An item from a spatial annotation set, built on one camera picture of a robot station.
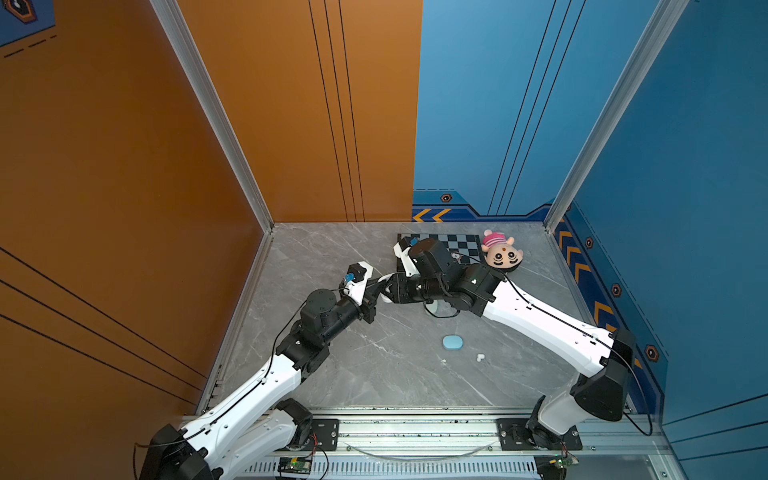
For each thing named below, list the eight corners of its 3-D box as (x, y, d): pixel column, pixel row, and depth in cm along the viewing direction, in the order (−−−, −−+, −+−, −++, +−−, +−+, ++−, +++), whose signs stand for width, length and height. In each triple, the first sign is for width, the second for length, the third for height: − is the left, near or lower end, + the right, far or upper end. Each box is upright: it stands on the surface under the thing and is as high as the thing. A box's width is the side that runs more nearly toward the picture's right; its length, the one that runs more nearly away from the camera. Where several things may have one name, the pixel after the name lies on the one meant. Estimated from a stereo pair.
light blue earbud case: (442, 350, 89) (443, 347, 87) (441, 338, 91) (442, 335, 90) (463, 350, 89) (464, 347, 87) (461, 338, 91) (462, 335, 90)
